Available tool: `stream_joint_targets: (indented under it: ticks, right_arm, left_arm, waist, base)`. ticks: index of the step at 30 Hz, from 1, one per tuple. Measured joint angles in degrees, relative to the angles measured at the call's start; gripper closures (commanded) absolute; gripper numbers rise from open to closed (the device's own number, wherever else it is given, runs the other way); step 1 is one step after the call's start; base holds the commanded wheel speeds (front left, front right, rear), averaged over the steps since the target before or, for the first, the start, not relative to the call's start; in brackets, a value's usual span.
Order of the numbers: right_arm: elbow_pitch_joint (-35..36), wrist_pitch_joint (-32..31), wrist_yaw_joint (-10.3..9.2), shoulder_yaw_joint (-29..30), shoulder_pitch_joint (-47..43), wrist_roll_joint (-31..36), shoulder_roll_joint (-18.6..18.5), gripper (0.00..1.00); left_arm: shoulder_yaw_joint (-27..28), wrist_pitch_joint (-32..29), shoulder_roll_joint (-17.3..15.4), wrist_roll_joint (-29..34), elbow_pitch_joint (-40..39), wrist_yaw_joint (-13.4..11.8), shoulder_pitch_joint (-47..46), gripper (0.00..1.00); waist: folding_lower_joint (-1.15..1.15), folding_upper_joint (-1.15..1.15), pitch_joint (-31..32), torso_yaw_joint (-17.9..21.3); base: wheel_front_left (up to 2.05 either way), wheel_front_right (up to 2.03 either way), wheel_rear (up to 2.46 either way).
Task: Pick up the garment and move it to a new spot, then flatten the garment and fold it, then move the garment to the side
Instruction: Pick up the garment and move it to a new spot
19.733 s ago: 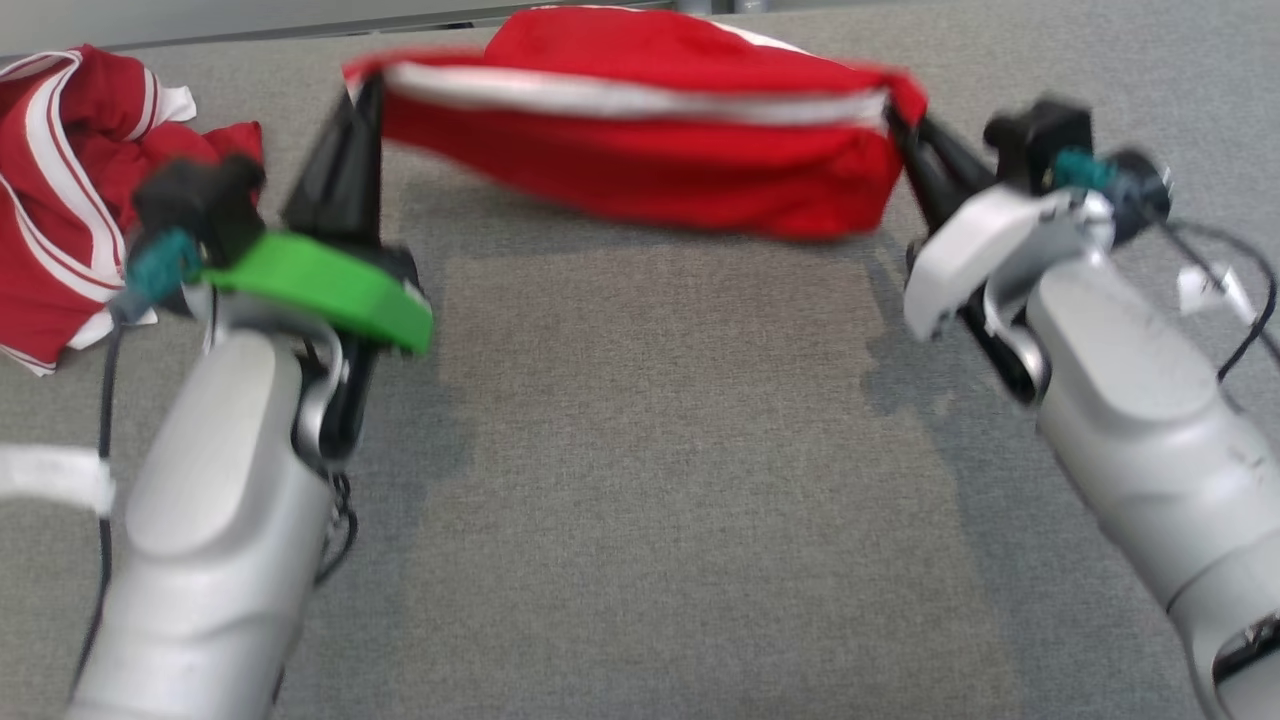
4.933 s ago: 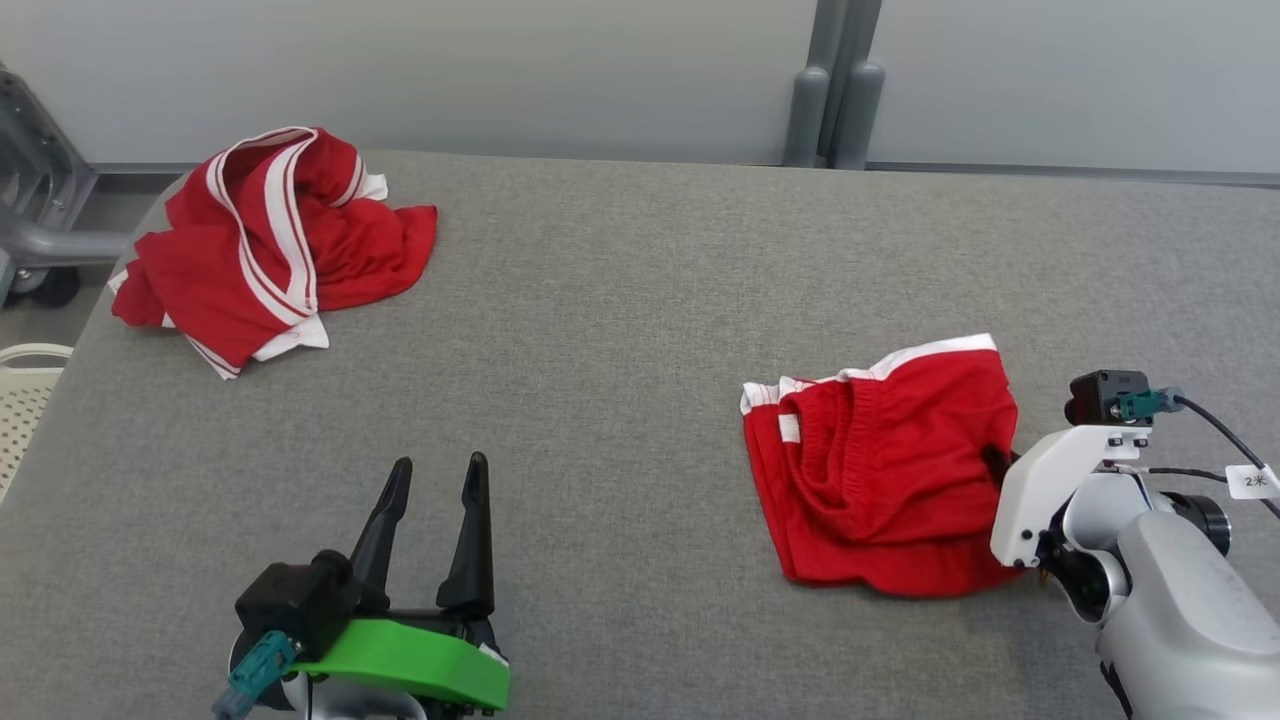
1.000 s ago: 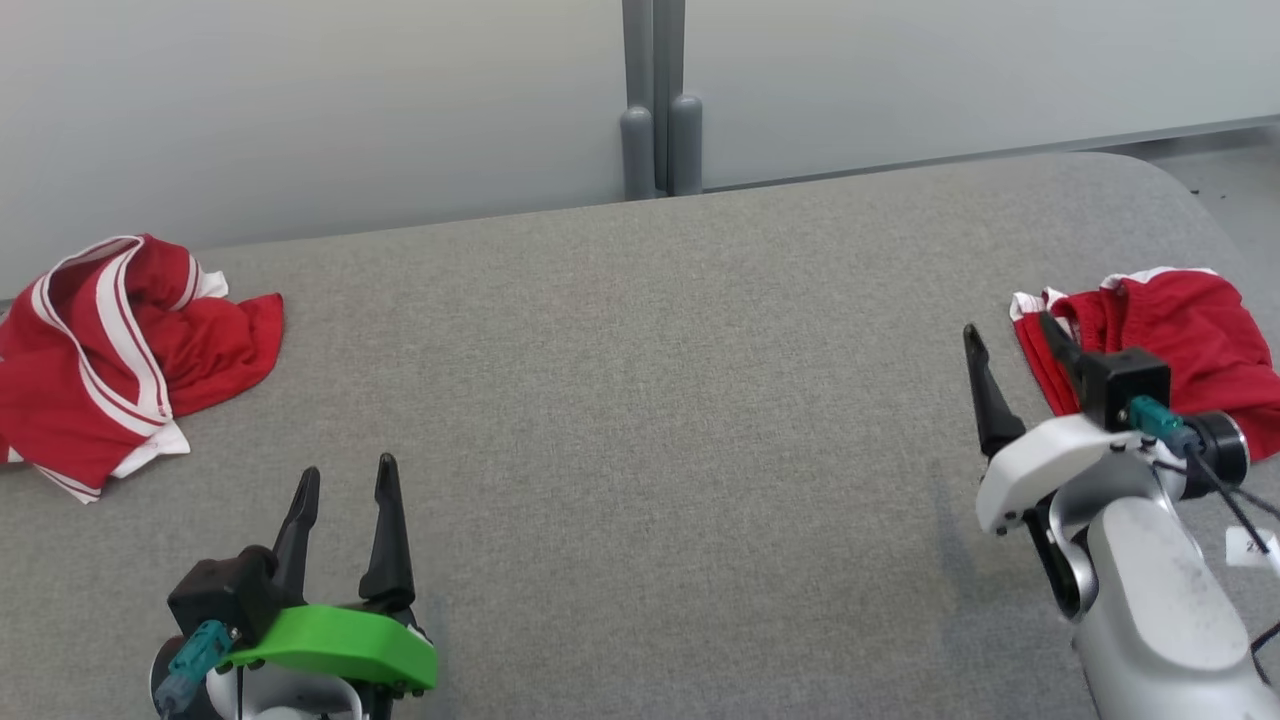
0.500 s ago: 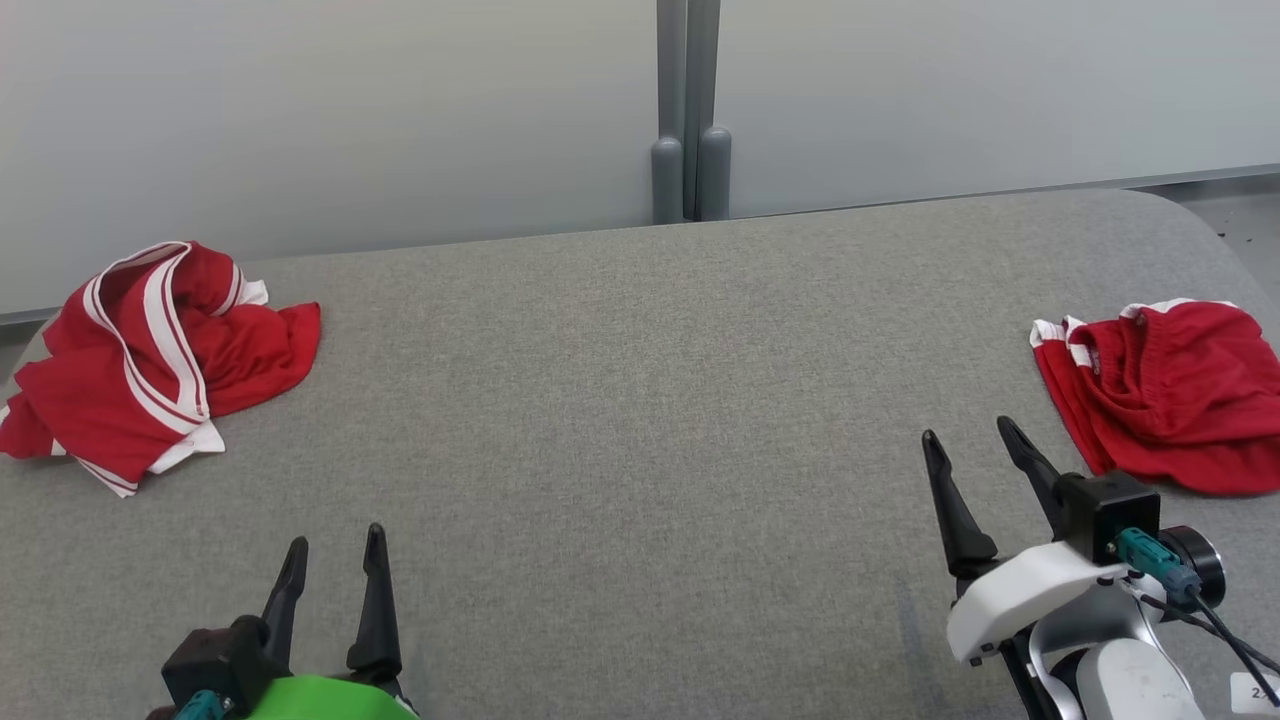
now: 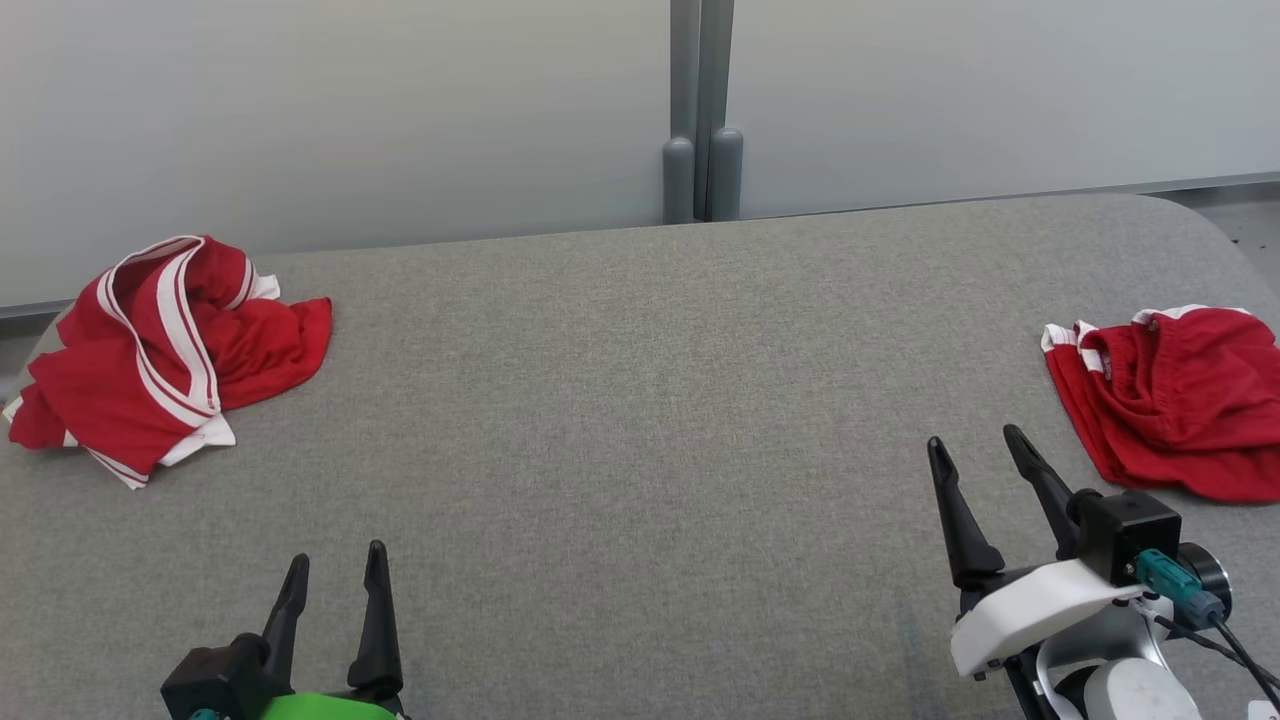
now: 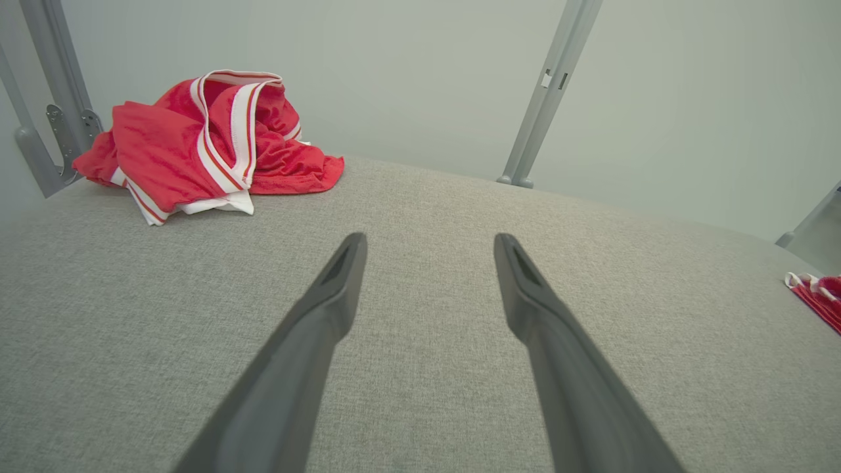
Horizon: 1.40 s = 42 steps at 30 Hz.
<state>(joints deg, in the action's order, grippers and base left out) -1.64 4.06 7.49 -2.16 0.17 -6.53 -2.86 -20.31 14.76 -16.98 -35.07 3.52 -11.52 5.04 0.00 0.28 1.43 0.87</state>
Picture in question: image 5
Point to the grey partition post with foot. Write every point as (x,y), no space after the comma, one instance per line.
(725,175)
(678,180)

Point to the red Bulls jersey white sleeves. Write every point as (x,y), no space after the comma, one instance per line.
(100,400)

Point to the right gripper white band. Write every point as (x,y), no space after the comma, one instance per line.
(1030,610)

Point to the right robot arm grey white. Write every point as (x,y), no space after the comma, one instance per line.
(1130,690)

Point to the red Bulls shorts white trim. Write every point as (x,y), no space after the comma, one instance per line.
(1180,420)

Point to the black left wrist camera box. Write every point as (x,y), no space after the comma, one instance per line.
(210,675)

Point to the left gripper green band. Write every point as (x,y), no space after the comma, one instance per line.
(330,708)

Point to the white partition panel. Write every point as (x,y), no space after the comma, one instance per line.
(300,120)
(1000,90)

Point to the grey fabric sofa seat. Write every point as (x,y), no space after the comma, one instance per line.
(600,420)

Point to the teal right camera connector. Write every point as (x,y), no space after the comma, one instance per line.
(1175,585)

